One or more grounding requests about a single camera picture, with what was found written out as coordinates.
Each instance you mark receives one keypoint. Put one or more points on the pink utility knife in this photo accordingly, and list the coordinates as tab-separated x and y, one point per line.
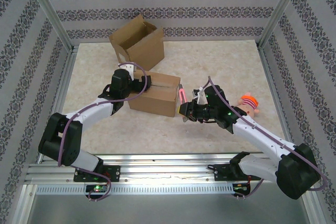
181	95

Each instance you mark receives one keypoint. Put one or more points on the aluminium side rail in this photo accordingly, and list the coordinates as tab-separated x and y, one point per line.
63	77
273	77

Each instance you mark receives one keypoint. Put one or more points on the cardboard box with teddy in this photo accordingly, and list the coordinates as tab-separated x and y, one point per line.
152	100

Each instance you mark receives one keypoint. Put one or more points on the wide aluminium mounting rail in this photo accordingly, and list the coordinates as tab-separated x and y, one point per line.
168	167

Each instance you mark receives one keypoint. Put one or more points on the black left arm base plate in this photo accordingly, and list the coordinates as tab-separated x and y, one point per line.
114	172

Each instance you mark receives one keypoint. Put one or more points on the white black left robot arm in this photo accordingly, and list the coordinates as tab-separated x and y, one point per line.
92	111

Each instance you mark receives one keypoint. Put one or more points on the grey metal panel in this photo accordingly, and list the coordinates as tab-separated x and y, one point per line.
168	208

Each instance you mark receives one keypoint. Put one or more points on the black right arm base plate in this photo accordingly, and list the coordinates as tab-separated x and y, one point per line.
223	172

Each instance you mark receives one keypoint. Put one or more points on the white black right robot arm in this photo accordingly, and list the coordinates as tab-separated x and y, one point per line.
262	136

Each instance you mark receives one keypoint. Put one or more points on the cardboard box with doll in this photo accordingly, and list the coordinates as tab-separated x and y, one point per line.
147	48

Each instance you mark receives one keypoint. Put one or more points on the aluminium frame post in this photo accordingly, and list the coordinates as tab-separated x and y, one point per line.
281	9
48	9

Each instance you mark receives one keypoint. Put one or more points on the striped doll with orange hat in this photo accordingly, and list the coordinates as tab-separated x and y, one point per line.
249	102

